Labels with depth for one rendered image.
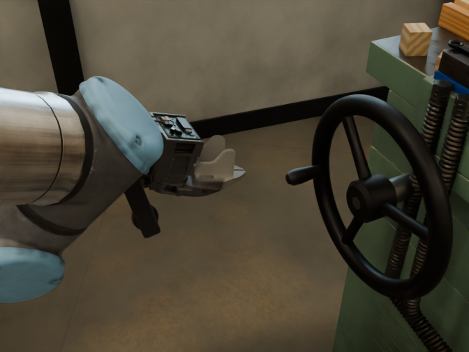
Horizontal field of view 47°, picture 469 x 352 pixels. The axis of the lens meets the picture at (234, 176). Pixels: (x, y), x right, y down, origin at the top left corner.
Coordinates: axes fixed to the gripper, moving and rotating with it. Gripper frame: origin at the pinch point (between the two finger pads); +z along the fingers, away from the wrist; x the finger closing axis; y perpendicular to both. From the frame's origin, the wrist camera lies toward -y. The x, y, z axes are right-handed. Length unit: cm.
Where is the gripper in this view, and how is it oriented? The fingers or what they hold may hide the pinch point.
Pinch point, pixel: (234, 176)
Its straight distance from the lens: 77.4
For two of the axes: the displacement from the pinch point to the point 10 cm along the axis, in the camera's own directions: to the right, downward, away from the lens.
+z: 8.5, 0.3, 5.2
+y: 3.1, -8.3, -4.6
